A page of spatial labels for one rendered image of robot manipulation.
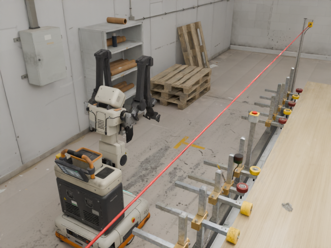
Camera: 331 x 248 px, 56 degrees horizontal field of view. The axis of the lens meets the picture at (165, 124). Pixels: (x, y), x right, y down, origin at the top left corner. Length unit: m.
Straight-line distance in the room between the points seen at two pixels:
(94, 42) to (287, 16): 6.50
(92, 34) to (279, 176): 2.96
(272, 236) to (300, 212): 0.30
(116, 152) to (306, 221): 1.55
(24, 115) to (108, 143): 1.59
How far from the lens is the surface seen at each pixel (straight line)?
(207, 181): 2.37
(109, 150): 2.79
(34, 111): 4.19
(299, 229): 2.09
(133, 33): 5.05
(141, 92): 2.59
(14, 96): 3.98
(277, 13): 9.77
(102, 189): 2.47
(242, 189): 2.27
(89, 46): 4.44
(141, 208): 3.03
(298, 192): 2.36
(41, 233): 3.38
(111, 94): 2.59
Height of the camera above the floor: 2.27
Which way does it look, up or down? 26 degrees down
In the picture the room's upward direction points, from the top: straight up
